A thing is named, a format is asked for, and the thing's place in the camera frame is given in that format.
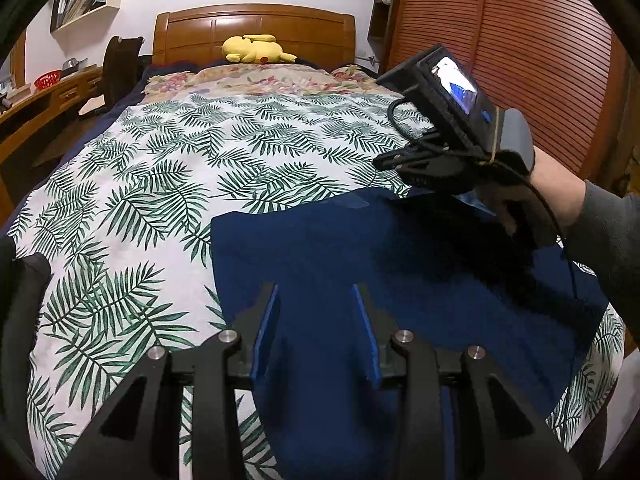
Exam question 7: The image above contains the white wall shelf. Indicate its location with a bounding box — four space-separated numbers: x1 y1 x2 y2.
50 0 126 46

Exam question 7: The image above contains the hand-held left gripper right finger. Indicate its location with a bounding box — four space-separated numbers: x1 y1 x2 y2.
350 284 583 480

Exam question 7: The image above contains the wooden louvered wardrobe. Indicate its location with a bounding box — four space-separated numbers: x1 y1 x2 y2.
367 0 631 196

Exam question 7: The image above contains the wooden bed headboard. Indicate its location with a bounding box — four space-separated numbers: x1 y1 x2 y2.
151 3 357 68

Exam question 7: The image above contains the person's right forearm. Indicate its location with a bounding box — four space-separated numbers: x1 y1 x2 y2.
562 180 640 356

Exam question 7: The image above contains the person's right hand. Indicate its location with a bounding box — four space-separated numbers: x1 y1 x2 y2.
497 146 587 238

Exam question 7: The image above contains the wooden desk cabinet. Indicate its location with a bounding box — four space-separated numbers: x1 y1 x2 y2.
0 65 108 221

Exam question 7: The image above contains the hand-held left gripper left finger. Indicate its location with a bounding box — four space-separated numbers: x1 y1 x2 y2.
55 282 281 480

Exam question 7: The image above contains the floral pillow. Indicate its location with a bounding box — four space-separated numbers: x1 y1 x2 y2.
142 64 401 106

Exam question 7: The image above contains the dark cloth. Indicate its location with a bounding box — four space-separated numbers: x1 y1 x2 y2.
0 235 53 461

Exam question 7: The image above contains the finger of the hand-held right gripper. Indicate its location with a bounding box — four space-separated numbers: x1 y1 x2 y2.
372 141 468 196

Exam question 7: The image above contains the wooden bed with leaf sheet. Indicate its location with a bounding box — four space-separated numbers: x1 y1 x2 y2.
7 92 626 480

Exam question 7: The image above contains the navy blue suit jacket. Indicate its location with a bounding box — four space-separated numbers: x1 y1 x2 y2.
210 187 613 480

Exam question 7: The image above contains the dark chair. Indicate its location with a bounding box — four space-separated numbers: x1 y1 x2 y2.
80 36 153 118

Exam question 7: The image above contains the yellow plush toy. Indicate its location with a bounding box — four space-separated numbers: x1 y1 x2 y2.
221 34 298 65

